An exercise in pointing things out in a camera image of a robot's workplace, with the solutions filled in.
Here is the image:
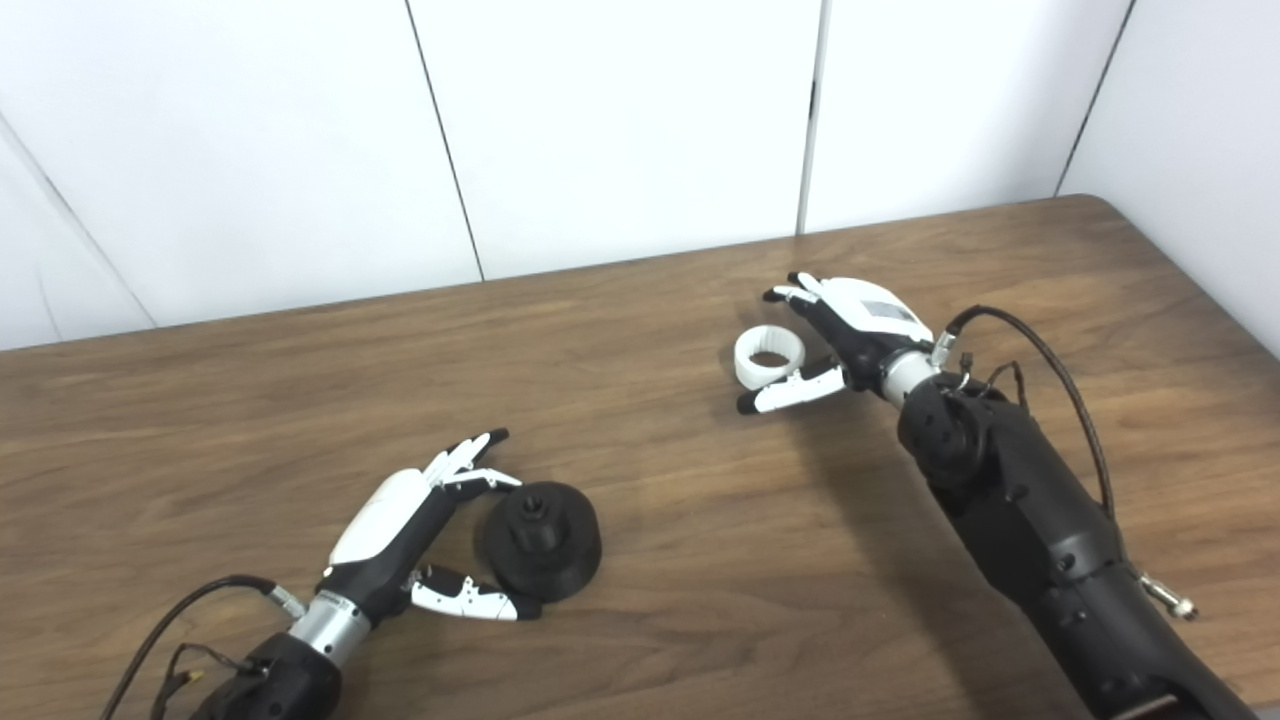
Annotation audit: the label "left arm thin wires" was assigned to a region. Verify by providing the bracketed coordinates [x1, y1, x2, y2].
[150, 643, 263, 720]

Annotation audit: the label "right arm thin wires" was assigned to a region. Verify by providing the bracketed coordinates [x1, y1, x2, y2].
[955, 352, 1031, 413]

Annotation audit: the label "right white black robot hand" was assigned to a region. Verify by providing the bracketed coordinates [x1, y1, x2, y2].
[737, 272, 936, 416]

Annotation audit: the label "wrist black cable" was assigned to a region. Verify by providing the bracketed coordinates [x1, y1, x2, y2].
[930, 305, 1117, 521]
[100, 575, 306, 720]

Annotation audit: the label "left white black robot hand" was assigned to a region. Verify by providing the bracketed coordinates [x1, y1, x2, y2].
[320, 428, 544, 626]

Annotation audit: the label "round black plastic part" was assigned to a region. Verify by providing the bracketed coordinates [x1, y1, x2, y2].
[483, 481, 604, 603]

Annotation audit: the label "arm thin wires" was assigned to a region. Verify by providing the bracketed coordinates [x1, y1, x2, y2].
[150, 643, 263, 720]
[955, 352, 1031, 413]

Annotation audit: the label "white toothed plastic ring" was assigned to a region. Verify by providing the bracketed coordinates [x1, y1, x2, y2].
[733, 326, 807, 391]

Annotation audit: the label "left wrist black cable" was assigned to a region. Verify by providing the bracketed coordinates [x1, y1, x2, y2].
[100, 575, 306, 720]

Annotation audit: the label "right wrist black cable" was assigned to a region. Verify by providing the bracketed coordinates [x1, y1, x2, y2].
[930, 305, 1117, 521]

